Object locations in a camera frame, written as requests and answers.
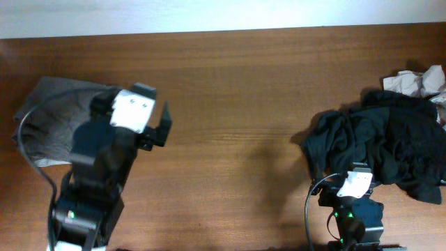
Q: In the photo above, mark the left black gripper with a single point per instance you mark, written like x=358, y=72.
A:
x=150, y=136

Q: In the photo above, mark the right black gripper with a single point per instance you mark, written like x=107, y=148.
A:
x=330, y=191

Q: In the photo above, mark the grey shorts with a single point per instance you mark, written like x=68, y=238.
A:
x=53, y=110

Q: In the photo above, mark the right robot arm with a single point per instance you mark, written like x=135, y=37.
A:
x=359, y=219

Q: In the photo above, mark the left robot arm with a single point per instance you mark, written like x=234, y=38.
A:
x=104, y=148

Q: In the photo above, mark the black garment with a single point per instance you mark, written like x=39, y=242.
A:
x=398, y=137

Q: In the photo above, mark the beige crumpled cloth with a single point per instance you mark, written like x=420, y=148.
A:
x=430, y=85

